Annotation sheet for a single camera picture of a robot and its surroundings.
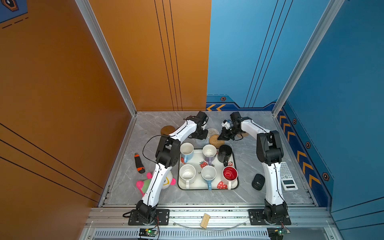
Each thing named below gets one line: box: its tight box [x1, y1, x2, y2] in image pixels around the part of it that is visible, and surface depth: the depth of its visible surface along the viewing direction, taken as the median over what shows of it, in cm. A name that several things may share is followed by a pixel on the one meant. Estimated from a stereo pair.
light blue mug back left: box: [179, 142, 194, 164], surface depth 91 cm
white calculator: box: [280, 161, 299, 191], surface depth 86 cm
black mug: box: [217, 144, 233, 167], surface depth 91 cm
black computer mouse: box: [251, 173, 266, 191], surface depth 84 cm
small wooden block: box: [200, 213, 211, 229], surface depth 74 cm
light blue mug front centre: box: [201, 165, 217, 191], surface depth 86 cm
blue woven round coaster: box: [195, 136, 210, 146], surface depth 104 cm
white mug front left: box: [179, 164, 196, 190], surface depth 82 cm
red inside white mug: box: [222, 166, 239, 190], surface depth 84 cm
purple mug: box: [202, 144, 217, 166], surface depth 91 cm
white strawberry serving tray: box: [178, 148, 238, 191], surface depth 86 cm
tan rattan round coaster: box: [209, 134, 225, 149], surface depth 104 cm
